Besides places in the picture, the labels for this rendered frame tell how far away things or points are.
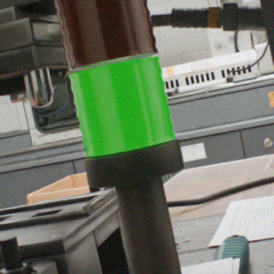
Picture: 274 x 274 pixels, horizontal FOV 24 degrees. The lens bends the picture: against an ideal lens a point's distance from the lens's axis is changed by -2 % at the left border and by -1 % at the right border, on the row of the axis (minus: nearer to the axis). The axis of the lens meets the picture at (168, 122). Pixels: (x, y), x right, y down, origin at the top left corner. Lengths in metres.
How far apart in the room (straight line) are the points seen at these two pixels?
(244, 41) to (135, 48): 5.33
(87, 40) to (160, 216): 0.08
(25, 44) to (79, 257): 0.16
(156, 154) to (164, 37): 6.89
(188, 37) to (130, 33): 6.76
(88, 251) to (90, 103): 0.25
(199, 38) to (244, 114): 2.14
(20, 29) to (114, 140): 0.23
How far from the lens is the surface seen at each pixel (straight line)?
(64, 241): 0.45
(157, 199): 0.26
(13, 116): 5.61
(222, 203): 0.90
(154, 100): 0.25
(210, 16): 0.58
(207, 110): 5.04
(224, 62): 5.29
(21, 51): 0.47
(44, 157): 5.50
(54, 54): 0.50
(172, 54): 7.11
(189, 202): 0.90
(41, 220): 0.53
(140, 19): 0.25
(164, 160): 0.25
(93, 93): 0.25
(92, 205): 0.52
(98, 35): 0.25
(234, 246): 0.57
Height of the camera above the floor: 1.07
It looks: 3 degrees down
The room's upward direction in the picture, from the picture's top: 12 degrees counter-clockwise
